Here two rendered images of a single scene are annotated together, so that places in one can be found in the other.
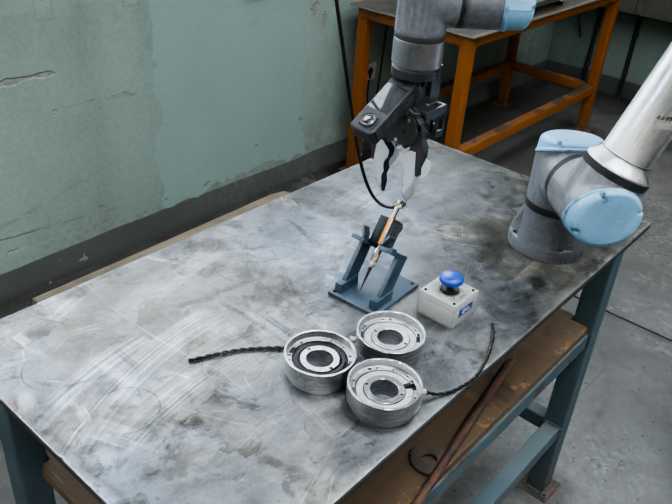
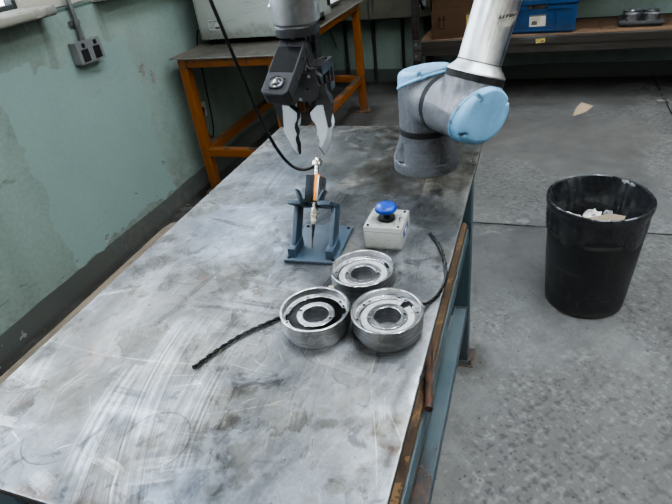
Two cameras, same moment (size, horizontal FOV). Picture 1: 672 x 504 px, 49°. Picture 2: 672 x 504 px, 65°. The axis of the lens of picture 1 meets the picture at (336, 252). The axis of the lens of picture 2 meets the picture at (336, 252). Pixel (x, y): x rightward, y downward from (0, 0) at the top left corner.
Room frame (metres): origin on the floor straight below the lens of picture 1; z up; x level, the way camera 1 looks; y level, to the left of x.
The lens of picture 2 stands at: (0.22, 0.14, 1.33)
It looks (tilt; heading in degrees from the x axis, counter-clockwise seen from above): 33 degrees down; 344
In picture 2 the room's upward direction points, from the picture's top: 8 degrees counter-clockwise
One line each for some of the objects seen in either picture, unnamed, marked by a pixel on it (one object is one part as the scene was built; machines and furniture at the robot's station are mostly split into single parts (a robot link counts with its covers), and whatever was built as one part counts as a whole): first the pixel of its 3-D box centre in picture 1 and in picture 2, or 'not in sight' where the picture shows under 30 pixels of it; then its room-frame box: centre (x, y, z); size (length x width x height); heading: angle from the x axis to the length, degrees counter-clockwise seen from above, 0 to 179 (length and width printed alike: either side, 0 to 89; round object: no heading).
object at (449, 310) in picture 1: (449, 298); (388, 226); (1.01, -0.19, 0.82); 0.08 x 0.07 x 0.05; 141
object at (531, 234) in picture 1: (551, 221); (425, 144); (1.26, -0.41, 0.85); 0.15 x 0.15 x 0.10
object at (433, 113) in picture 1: (413, 103); (303, 62); (1.09, -0.10, 1.12); 0.09 x 0.08 x 0.12; 142
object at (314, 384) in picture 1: (319, 362); (316, 318); (0.82, 0.01, 0.82); 0.10 x 0.10 x 0.04
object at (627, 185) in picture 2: not in sight; (590, 249); (1.43, -1.15, 0.21); 0.34 x 0.34 x 0.43
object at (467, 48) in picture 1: (489, 76); (290, 88); (3.60, -0.69, 0.39); 1.50 x 0.62 x 0.78; 141
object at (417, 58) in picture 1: (415, 52); (293, 11); (1.09, -0.09, 1.21); 0.08 x 0.08 x 0.05
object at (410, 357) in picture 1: (389, 341); (363, 277); (0.89, -0.09, 0.82); 0.10 x 0.10 x 0.04
